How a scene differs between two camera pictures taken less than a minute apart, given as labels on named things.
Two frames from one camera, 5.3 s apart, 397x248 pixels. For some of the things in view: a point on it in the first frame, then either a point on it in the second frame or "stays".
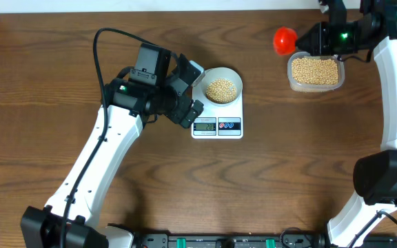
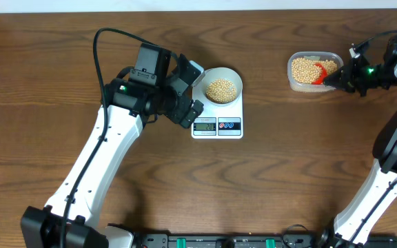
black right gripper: [320, 47] to [347, 73]
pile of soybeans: [315, 71] stays
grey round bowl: [222, 86] stays
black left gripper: [176, 114] stays
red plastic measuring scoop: [284, 40] to [323, 76]
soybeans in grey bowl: [221, 91] stays
